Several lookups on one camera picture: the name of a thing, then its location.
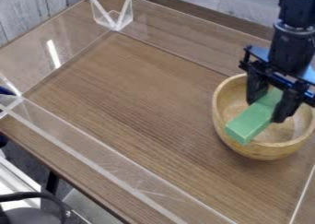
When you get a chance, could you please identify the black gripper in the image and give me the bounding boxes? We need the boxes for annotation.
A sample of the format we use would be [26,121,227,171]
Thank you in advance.
[239,22,315,124]

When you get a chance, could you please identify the green rectangular block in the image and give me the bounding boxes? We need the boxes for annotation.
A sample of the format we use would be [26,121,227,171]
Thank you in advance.
[225,88,283,146]

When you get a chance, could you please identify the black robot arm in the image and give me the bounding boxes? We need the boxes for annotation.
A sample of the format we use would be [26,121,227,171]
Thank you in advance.
[239,0,315,123]

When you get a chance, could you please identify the brown wooden bowl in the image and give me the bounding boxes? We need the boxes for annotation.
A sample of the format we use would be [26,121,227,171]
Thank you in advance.
[213,74,315,160]

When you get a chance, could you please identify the black table leg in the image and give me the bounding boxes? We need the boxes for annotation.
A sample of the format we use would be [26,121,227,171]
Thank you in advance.
[46,171,61,195]

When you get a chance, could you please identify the blue object at left edge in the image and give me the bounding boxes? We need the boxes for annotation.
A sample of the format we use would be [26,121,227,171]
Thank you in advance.
[0,86,17,96]

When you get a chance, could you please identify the clear acrylic enclosure wall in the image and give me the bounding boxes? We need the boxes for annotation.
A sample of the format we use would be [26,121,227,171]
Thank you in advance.
[0,0,315,224]

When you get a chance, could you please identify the black cable loop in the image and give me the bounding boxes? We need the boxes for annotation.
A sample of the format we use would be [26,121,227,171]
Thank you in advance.
[0,191,70,224]

